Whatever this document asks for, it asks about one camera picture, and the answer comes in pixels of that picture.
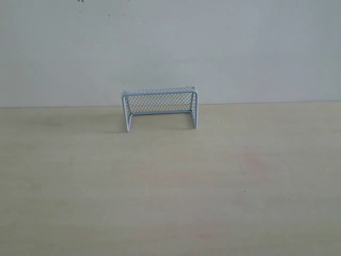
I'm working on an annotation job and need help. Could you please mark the small white soccer goal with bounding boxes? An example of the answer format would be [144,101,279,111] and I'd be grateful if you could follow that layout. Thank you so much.
[121,86,199,132]

